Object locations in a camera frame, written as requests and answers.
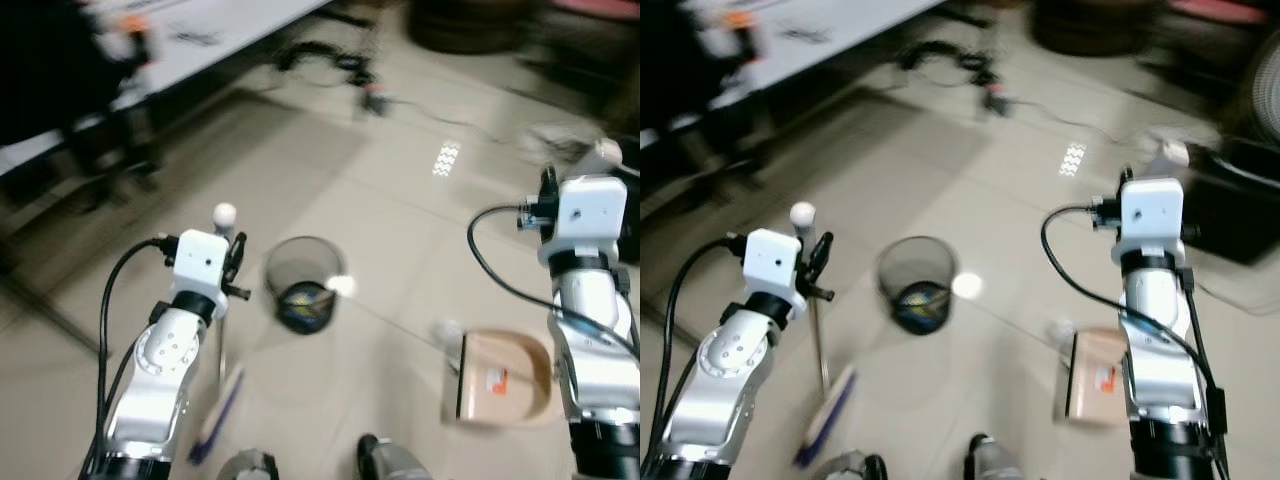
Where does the black chair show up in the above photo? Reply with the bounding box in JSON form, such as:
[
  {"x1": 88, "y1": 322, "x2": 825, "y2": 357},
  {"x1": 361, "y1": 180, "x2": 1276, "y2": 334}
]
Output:
[
  {"x1": 0, "y1": 0, "x2": 161, "y2": 211},
  {"x1": 640, "y1": 0, "x2": 771, "y2": 191}
]

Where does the black floor cable red plug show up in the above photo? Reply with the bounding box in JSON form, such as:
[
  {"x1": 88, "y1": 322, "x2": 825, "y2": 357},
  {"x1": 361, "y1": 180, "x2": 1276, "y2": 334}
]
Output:
[
  {"x1": 897, "y1": 38, "x2": 1141, "y2": 141},
  {"x1": 273, "y1": 38, "x2": 521, "y2": 141}
]

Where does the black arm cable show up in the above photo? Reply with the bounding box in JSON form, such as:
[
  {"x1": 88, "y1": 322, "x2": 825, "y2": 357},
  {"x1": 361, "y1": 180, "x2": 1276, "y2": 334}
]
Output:
[
  {"x1": 1039, "y1": 203, "x2": 1231, "y2": 476},
  {"x1": 466, "y1": 203, "x2": 641, "y2": 363},
  {"x1": 85, "y1": 234, "x2": 181, "y2": 473},
  {"x1": 652, "y1": 234, "x2": 749, "y2": 473}
]

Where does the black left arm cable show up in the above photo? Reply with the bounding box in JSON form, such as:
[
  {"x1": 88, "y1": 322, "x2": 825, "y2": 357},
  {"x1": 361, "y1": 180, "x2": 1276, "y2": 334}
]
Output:
[
  {"x1": 85, "y1": 234, "x2": 181, "y2": 473},
  {"x1": 652, "y1": 234, "x2": 749, "y2": 473}
]

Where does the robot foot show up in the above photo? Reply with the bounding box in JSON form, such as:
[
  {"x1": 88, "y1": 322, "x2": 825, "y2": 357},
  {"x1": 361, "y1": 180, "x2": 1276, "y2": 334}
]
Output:
[
  {"x1": 215, "y1": 450, "x2": 282, "y2": 480},
  {"x1": 820, "y1": 452, "x2": 891, "y2": 480},
  {"x1": 964, "y1": 432, "x2": 1027, "y2": 480},
  {"x1": 355, "y1": 433, "x2": 437, "y2": 480}
]

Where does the white table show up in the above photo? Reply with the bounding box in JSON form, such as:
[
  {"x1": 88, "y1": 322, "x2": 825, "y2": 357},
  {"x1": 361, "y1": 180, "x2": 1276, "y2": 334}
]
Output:
[
  {"x1": 0, "y1": 0, "x2": 336, "y2": 179},
  {"x1": 640, "y1": 0, "x2": 947, "y2": 143}
]

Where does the black box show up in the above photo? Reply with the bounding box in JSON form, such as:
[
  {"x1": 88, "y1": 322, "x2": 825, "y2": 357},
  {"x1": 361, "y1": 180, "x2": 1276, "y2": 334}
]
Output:
[
  {"x1": 1184, "y1": 138, "x2": 1280, "y2": 267},
  {"x1": 617, "y1": 165, "x2": 641, "y2": 264}
]

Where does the grey floor fan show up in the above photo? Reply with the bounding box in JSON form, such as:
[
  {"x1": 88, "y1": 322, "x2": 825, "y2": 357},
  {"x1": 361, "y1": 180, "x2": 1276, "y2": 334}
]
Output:
[{"x1": 1238, "y1": 55, "x2": 1280, "y2": 143}]

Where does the broom with white ball top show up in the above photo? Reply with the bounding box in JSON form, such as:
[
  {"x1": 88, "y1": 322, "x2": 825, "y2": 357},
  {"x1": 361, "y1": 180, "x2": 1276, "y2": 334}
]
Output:
[
  {"x1": 788, "y1": 202, "x2": 861, "y2": 472},
  {"x1": 188, "y1": 203, "x2": 249, "y2": 469}
]

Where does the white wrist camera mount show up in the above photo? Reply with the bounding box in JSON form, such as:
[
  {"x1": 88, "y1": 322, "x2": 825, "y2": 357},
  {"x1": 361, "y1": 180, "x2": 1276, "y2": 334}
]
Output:
[
  {"x1": 1112, "y1": 178, "x2": 1187, "y2": 259},
  {"x1": 540, "y1": 177, "x2": 629, "y2": 266},
  {"x1": 172, "y1": 229, "x2": 231, "y2": 301},
  {"x1": 742, "y1": 228, "x2": 807, "y2": 301}
]

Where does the dark round stool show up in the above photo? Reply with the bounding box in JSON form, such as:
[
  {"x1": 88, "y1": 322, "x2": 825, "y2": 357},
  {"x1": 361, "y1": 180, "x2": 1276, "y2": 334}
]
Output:
[
  {"x1": 1030, "y1": 0, "x2": 1153, "y2": 57},
  {"x1": 405, "y1": 0, "x2": 533, "y2": 57}
]

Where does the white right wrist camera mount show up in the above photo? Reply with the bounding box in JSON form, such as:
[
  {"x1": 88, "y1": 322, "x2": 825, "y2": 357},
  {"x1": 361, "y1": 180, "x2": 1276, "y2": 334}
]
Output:
[
  {"x1": 1112, "y1": 178, "x2": 1187, "y2": 259},
  {"x1": 540, "y1": 177, "x2": 629, "y2": 266}
]

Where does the orange black tool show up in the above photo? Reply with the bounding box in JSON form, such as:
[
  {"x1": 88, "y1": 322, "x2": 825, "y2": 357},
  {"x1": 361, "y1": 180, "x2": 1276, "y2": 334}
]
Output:
[
  {"x1": 114, "y1": 12, "x2": 157, "y2": 67},
  {"x1": 719, "y1": 10, "x2": 762, "y2": 63}
]

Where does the black mesh wastebasket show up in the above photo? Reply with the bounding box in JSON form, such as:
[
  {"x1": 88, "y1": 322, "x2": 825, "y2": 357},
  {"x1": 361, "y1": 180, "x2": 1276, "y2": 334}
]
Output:
[
  {"x1": 263, "y1": 236, "x2": 343, "y2": 336},
  {"x1": 877, "y1": 236, "x2": 959, "y2": 336}
]

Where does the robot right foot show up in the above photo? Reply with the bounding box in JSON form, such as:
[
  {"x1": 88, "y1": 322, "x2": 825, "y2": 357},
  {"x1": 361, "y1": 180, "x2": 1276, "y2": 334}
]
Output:
[
  {"x1": 355, "y1": 433, "x2": 437, "y2": 480},
  {"x1": 964, "y1": 432, "x2": 1027, "y2": 480}
]

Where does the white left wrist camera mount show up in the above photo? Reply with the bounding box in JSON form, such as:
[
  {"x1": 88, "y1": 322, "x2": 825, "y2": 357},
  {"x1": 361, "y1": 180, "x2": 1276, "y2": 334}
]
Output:
[
  {"x1": 172, "y1": 229, "x2": 231, "y2": 301},
  {"x1": 742, "y1": 228, "x2": 807, "y2": 301}
]

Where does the blue yellow wrapper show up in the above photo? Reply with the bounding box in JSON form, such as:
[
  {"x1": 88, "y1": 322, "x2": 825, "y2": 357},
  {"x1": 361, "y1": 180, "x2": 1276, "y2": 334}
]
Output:
[
  {"x1": 280, "y1": 283, "x2": 337, "y2": 332},
  {"x1": 893, "y1": 283, "x2": 952, "y2": 332}
]

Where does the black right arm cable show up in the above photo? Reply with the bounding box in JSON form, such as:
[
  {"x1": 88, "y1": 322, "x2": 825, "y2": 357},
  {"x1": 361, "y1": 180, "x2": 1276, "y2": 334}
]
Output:
[
  {"x1": 466, "y1": 203, "x2": 641, "y2": 363},
  {"x1": 1039, "y1": 203, "x2": 1231, "y2": 476}
]

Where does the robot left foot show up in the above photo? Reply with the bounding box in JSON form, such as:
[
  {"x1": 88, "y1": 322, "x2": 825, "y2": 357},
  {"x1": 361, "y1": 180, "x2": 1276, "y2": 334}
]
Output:
[
  {"x1": 820, "y1": 452, "x2": 891, "y2": 480},
  {"x1": 215, "y1": 450, "x2": 282, "y2": 480}
]

